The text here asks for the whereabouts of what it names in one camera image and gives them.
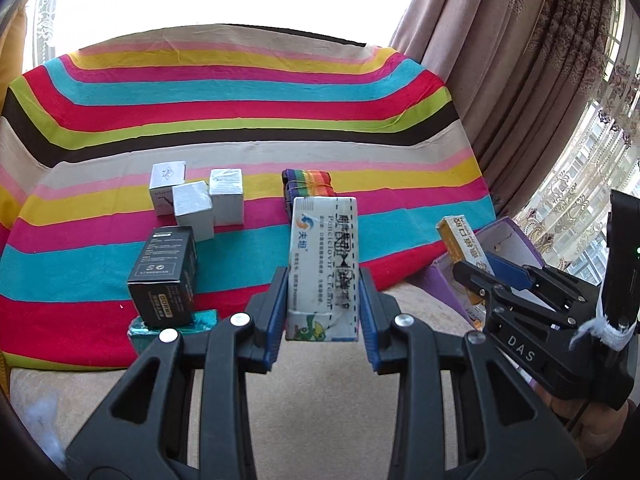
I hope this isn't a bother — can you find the teal packet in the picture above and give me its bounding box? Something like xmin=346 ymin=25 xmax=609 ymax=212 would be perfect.
xmin=127 ymin=309 xmax=221 ymax=347

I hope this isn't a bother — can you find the purple box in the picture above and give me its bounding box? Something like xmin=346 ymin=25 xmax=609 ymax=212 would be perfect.
xmin=417 ymin=216 xmax=547 ymax=332

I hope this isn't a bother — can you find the white blue medicine box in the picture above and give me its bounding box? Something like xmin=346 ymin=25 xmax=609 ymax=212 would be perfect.
xmin=285 ymin=196 xmax=362 ymax=344

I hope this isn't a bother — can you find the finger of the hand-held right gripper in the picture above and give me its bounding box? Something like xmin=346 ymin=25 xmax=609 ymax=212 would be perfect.
xmin=451 ymin=261 xmax=507 ymax=312
xmin=486 ymin=251 xmax=547 ymax=292

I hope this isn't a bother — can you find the white fluffy tuft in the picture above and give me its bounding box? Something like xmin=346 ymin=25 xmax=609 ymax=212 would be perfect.
xmin=24 ymin=394 xmax=67 ymax=467

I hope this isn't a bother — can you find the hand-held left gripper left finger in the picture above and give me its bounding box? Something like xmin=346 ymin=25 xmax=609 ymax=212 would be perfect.
xmin=65 ymin=266 xmax=292 ymax=480

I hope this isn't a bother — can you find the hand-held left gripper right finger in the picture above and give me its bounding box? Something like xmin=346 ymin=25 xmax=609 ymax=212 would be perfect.
xmin=357 ymin=266 xmax=589 ymax=480

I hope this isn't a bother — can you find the pink-beige patterned curtain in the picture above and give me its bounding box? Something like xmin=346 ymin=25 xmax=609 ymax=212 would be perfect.
xmin=389 ymin=0 xmax=626 ymax=222

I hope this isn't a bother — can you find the sheer lace curtain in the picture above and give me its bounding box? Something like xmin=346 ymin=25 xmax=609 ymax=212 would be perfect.
xmin=29 ymin=0 xmax=69 ymax=63
xmin=514 ymin=0 xmax=640 ymax=288

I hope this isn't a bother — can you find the black cardboard box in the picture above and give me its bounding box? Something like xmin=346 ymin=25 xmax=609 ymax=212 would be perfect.
xmin=126 ymin=226 xmax=199 ymax=330

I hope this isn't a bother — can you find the yellow leather sofa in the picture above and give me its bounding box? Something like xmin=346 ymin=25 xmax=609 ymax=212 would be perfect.
xmin=0 ymin=7 xmax=29 ymax=106

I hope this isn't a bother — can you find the yellow white medicine box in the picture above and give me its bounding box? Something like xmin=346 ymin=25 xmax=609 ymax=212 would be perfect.
xmin=436 ymin=215 xmax=497 ymax=287

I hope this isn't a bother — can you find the person's right hand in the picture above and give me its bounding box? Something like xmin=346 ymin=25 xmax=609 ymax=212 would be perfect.
xmin=542 ymin=392 xmax=633 ymax=462

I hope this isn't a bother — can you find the striped colourful blanket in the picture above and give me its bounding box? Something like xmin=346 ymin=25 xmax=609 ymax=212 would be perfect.
xmin=0 ymin=42 xmax=499 ymax=374

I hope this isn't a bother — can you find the beige upholstered seat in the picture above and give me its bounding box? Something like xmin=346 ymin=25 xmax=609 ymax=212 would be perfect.
xmin=9 ymin=280 xmax=556 ymax=480

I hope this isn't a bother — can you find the small white printed cube box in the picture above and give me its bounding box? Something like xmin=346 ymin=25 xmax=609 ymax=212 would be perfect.
xmin=149 ymin=161 xmax=188 ymax=217

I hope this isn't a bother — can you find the silver-white small box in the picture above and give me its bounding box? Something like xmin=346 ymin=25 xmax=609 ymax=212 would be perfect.
xmin=173 ymin=181 xmax=215 ymax=244
xmin=208 ymin=167 xmax=245 ymax=227

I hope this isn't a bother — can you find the rainbow striped strap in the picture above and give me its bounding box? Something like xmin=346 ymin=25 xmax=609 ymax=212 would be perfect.
xmin=281 ymin=168 xmax=335 ymax=212

